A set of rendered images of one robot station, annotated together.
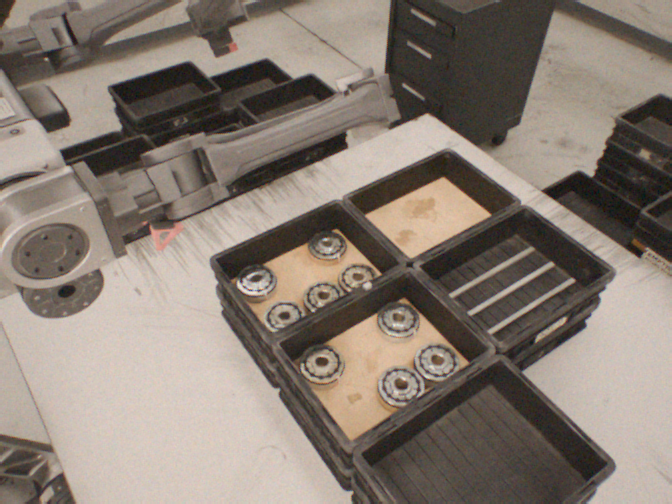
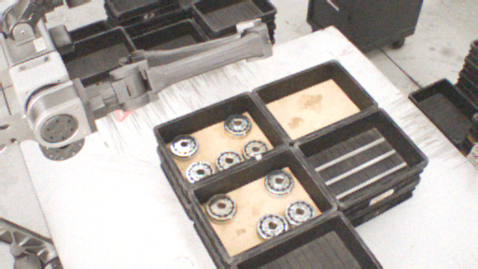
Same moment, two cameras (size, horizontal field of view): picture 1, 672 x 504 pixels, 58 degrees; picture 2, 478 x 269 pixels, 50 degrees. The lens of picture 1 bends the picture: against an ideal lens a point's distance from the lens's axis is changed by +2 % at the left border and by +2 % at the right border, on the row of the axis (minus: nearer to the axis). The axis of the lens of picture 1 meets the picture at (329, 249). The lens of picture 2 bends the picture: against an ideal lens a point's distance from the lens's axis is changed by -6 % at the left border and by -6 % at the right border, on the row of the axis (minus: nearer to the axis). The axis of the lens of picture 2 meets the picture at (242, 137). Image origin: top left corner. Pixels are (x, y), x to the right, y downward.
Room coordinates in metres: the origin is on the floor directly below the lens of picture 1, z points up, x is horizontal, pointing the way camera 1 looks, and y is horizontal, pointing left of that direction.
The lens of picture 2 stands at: (-0.21, -0.15, 2.37)
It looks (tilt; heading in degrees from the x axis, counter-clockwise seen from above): 50 degrees down; 6
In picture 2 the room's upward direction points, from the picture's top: 1 degrees clockwise
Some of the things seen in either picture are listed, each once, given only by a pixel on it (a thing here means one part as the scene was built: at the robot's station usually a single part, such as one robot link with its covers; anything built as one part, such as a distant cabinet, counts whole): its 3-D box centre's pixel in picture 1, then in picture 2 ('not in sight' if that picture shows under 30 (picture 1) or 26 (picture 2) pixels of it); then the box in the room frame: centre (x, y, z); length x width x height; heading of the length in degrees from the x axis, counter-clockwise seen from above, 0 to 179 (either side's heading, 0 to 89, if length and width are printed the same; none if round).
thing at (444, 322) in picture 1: (381, 361); (261, 209); (0.74, -0.12, 0.87); 0.40 x 0.30 x 0.11; 125
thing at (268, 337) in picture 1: (307, 264); (219, 137); (0.98, 0.05, 0.92); 0.40 x 0.30 x 0.02; 125
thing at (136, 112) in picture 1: (174, 131); (144, 21); (2.28, 0.72, 0.37); 0.40 x 0.30 x 0.45; 126
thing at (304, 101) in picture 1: (294, 145); (233, 37); (2.20, 0.16, 0.37); 0.40 x 0.30 x 0.45; 126
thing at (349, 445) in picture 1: (382, 349); (262, 201); (0.74, -0.12, 0.92); 0.40 x 0.30 x 0.02; 125
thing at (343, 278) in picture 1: (358, 278); (256, 149); (0.99, -0.08, 0.86); 0.10 x 0.10 x 0.01
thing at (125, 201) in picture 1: (123, 202); (97, 101); (0.62, 0.29, 1.45); 0.09 x 0.08 x 0.12; 36
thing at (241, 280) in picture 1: (256, 279); (184, 145); (0.98, 0.18, 0.86); 0.10 x 0.10 x 0.01
